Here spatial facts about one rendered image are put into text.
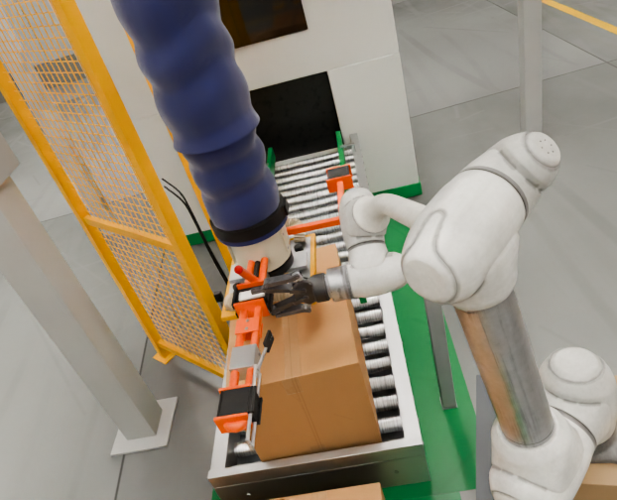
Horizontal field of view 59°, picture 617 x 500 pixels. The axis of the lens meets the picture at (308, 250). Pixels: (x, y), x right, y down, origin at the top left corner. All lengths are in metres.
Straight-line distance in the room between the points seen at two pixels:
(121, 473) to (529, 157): 2.50
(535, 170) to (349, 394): 1.00
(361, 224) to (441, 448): 1.37
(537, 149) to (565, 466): 0.63
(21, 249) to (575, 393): 1.90
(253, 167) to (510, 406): 0.84
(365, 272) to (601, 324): 1.80
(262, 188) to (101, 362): 1.40
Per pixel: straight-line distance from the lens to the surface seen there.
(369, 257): 1.39
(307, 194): 3.20
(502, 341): 0.97
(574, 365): 1.32
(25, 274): 2.40
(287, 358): 1.67
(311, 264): 1.71
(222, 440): 2.03
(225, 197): 1.48
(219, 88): 1.35
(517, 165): 0.90
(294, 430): 1.80
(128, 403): 2.82
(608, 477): 1.50
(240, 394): 1.23
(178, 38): 1.32
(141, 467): 2.94
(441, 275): 0.79
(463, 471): 2.47
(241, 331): 1.38
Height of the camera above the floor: 2.12
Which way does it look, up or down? 35 degrees down
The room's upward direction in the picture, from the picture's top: 18 degrees counter-clockwise
